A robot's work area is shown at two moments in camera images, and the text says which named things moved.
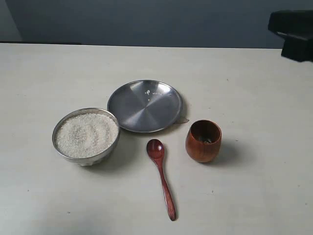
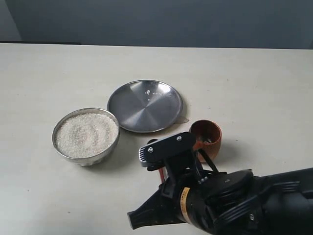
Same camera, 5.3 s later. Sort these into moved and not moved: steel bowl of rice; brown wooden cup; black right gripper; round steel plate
Moved: black right gripper
Not moved: brown wooden cup; steel bowl of rice; round steel plate
